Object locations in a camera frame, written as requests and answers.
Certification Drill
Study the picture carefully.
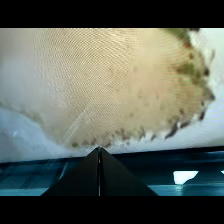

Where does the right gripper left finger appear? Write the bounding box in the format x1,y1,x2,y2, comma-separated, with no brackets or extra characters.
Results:
41,146,100,197

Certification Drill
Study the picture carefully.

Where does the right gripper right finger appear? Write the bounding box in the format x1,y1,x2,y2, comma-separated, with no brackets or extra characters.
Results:
98,146,160,197

